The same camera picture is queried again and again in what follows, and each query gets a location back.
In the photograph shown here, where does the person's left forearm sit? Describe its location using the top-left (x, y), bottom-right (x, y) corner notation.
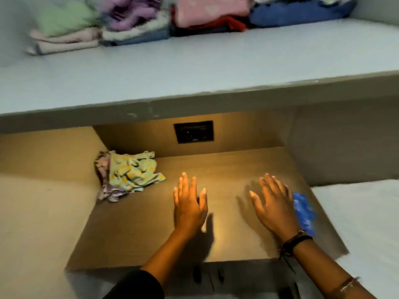
top-left (140, 225), bottom-right (204, 288)

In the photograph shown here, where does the person's right hand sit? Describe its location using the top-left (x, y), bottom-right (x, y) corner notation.
top-left (249, 173), bottom-right (302, 244)

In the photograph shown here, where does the silver bangle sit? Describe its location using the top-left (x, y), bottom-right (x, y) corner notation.
top-left (330, 276), bottom-right (361, 297)

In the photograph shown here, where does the green yellow crumpled cloth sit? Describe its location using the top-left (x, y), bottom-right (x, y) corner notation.
top-left (107, 151), bottom-right (166, 193)

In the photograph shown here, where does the black wall socket plate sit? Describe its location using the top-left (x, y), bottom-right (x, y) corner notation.
top-left (174, 121), bottom-right (214, 144)

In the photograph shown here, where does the folded red cloth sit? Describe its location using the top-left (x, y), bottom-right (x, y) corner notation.
top-left (170, 6), bottom-right (248, 37)

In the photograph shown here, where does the folded pink cloth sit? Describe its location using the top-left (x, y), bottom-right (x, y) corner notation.
top-left (172, 0), bottom-right (259, 28)

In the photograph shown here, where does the folded white and blue cloth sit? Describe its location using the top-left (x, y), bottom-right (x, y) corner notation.
top-left (100, 15), bottom-right (171, 47)

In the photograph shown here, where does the folded light green cloth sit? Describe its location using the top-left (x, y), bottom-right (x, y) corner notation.
top-left (35, 0), bottom-right (102, 38)

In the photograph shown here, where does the black thread bracelet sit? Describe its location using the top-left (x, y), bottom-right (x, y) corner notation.
top-left (278, 230), bottom-right (314, 273)

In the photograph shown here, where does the blue crumpled cloth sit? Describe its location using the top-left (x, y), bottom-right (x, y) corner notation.
top-left (292, 192), bottom-right (317, 237)

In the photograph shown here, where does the folded purple cloth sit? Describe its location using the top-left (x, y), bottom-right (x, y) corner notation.
top-left (97, 0), bottom-right (163, 31)

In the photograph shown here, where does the person's right forearm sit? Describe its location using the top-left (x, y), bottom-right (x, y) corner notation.
top-left (281, 235), bottom-right (379, 299)

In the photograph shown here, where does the black sleeve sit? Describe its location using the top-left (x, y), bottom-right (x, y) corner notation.
top-left (103, 269), bottom-right (166, 299)

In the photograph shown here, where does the person's left hand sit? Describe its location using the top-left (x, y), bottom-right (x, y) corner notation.
top-left (173, 172), bottom-right (208, 230)

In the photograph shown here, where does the purple floral crumpled cloth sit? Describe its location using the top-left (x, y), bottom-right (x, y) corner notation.
top-left (94, 151), bottom-right (144, 203)

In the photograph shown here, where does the grey concrete shelf slab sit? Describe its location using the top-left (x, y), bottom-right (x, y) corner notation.
top-left (0, 18), bottom-right (399, 134)

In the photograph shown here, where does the folded beige towel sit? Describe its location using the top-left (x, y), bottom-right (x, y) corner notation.
top-left (25, 27), bottom-right (102, 56)

